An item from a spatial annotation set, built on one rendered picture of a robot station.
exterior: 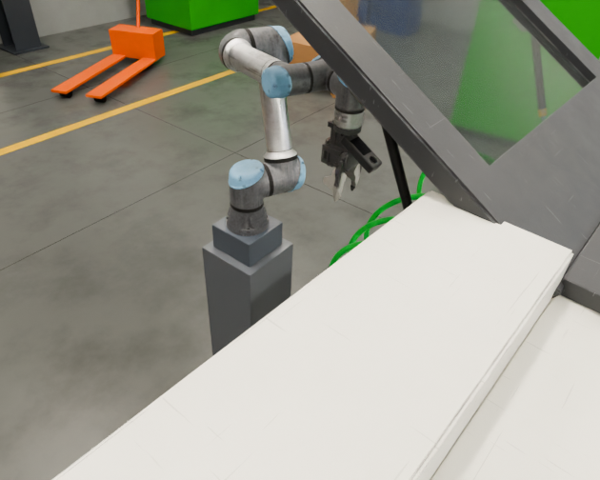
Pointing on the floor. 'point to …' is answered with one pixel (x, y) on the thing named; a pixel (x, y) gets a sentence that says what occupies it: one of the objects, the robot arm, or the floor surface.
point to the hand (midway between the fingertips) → (346, 193)
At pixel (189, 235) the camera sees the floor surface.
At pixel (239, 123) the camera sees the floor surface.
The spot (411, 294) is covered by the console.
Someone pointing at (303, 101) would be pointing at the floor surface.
